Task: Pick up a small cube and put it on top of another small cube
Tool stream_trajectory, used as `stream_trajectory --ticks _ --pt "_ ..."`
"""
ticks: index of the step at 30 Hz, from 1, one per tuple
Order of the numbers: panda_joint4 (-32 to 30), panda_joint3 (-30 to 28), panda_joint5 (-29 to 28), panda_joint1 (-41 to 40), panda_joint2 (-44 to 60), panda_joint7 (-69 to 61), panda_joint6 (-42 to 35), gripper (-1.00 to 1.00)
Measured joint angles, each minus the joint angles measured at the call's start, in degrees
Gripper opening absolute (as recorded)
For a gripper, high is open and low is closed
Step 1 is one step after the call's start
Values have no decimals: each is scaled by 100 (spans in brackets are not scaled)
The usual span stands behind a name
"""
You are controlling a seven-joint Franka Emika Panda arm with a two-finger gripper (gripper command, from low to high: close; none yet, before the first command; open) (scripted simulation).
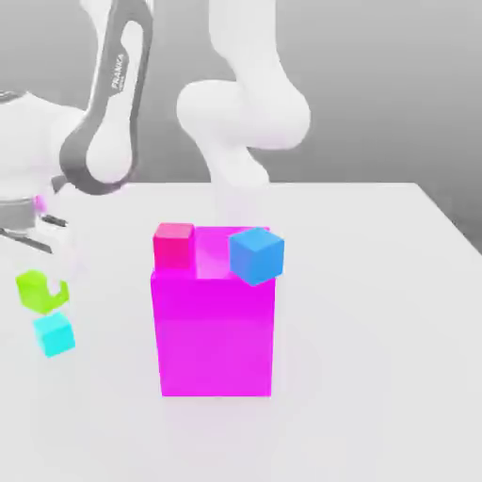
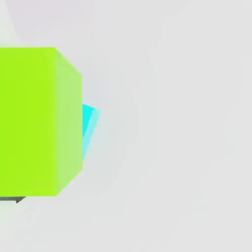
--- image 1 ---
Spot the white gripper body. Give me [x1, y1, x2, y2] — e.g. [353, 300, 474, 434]
[0, 224, 79, 278]

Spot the small green cube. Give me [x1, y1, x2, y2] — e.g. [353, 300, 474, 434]
[15, 268, 71, 316]

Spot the small cyan cube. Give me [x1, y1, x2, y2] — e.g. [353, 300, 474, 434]
[32, 311, 77, 359]

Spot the small red cube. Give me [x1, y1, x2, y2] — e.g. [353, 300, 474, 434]
[153, 222, 196, 271]

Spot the small blue cube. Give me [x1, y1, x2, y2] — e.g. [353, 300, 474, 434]
[228, 226, 286, 288]

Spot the large magenta box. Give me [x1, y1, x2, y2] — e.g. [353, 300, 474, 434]
[150, 225, 277, 398]

